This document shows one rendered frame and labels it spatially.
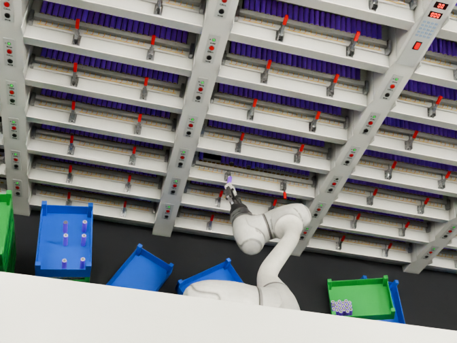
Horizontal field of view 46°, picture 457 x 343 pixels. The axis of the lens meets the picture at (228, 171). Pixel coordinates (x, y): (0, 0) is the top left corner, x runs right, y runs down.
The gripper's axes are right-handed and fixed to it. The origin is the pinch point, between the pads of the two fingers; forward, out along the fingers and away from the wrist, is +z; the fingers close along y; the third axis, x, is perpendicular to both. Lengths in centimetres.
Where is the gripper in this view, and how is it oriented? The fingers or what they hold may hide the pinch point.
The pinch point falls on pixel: (230, 190)
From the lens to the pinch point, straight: 230.8
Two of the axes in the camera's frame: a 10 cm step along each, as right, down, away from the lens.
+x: -7.9, 6.0, 1.5
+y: -5.9, -6.5, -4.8
